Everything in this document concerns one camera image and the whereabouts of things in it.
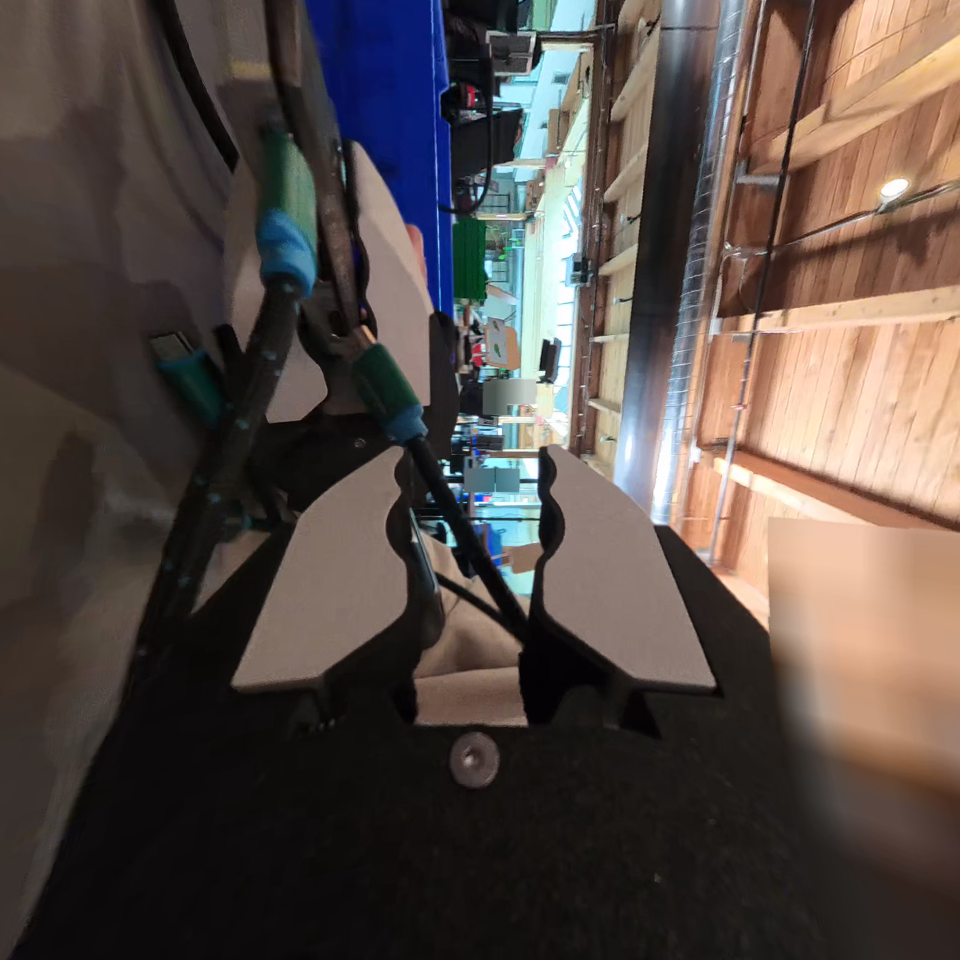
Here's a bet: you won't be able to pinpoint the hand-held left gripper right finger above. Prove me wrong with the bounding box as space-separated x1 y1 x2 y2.
519 442 719 729

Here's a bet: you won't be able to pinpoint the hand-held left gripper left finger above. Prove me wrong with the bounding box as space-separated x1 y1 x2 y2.
231 446 421 735

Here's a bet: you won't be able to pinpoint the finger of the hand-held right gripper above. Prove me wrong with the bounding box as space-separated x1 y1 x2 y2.
223 161 331 426
351 141 438 410

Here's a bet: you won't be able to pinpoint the black braided cable blue plugs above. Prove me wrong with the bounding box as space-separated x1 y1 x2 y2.
351 341 531 642

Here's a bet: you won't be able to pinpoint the black braided cable green plugs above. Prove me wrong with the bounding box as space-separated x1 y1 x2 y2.
131 122 322 680

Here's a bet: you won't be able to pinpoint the blue storage bin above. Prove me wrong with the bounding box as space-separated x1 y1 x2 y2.
303 0 456 320

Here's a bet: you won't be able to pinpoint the stack of green bins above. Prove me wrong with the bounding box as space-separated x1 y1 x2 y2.
452 217 489 301

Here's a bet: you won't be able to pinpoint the wooden board green leaves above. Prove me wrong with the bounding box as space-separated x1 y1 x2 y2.
483 321 522 370

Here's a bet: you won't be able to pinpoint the person's beige hoodie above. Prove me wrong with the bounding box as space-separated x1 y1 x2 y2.
414 551 530 727

